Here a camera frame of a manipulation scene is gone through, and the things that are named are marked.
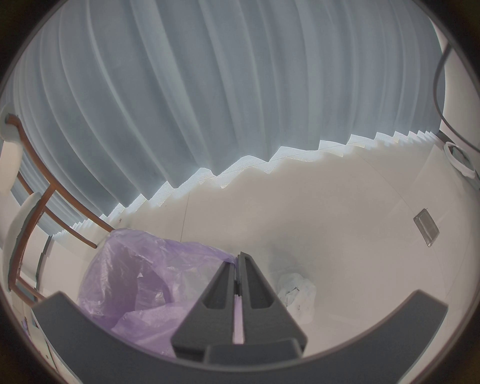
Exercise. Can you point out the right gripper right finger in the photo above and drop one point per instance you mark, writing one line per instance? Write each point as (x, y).
(270, 326)

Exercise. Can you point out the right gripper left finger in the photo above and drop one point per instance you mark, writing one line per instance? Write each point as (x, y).
(202, 330)

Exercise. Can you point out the white paper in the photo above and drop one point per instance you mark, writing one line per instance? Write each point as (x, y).
(300, 296)

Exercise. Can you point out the purple plastic bag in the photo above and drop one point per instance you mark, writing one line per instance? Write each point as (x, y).
(131, 277)

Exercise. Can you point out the blue-green curtain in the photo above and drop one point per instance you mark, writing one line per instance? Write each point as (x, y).
(225, 93)

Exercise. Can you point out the wooden chair with white cushions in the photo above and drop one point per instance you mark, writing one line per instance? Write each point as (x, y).
(9, 161)

